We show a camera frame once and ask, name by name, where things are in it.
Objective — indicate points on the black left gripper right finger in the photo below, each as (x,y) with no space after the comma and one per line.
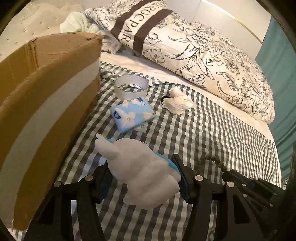
(220,206)

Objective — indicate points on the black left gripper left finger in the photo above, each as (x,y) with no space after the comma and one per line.
(67,204)

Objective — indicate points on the white plush toy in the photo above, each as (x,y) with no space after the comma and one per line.
(151,179)

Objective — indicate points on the blue tissue pack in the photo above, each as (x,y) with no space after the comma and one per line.
(131,114)

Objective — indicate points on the checkered bed sheet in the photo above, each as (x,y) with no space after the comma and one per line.
(207,129)

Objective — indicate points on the cardboard box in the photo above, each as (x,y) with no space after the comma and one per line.
(48,89)

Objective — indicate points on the teal curtain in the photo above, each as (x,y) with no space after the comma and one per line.
(277,60)

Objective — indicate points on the floral quilt pillow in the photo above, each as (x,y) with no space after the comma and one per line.
(196,52)

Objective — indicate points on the clear tape roll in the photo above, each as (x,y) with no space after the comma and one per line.
(129,87)

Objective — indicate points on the mint green towel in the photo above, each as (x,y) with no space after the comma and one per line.
(78,22)

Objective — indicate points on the cream tufted headboard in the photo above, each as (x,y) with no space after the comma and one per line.
(36,19)

